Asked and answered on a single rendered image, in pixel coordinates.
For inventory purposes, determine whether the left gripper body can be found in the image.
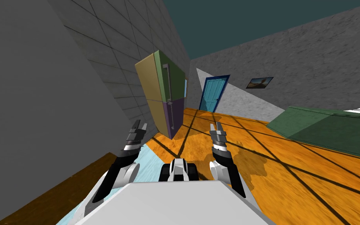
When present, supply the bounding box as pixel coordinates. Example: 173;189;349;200
126;127;147;146

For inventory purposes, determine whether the long grey fridge handle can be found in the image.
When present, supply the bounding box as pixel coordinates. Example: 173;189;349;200
162;63;173;102

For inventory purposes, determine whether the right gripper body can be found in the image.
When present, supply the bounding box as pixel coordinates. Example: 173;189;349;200
210;130;228;147

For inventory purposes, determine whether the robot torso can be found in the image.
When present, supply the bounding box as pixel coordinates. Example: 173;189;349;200
73;157;277;225

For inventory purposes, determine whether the short grey fridge handle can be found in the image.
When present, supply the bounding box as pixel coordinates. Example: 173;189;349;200
167;102;175;130

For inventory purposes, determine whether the framed wall picture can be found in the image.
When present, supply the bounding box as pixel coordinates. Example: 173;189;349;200
246;77;274;89

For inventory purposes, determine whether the purple fridge door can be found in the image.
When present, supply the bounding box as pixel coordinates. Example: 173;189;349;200
162;97;185;140

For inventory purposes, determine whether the tan fridge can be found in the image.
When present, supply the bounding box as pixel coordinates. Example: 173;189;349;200
134;50;187;141

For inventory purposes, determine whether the blue room door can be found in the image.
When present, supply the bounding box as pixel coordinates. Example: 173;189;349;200
198;75;231;113

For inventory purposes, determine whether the green counter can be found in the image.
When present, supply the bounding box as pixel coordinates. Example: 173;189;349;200
266;104;360;162

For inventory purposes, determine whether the green fridge door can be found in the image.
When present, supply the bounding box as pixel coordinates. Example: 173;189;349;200
153;50;187;103

